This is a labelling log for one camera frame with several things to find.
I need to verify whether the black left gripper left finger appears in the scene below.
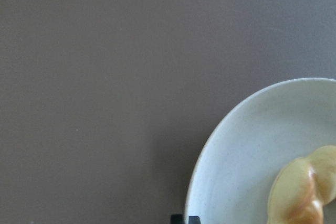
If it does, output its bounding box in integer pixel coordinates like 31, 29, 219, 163
170, 214, 183, 224

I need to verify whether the white round plate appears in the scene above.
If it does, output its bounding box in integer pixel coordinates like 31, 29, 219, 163
184, 78, 335, 223

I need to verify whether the braided glazed donut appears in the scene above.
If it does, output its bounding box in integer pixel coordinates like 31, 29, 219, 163
267, 145, 335, 223

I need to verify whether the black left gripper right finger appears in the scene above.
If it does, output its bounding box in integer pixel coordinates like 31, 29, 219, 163
187, 216, 201, 224

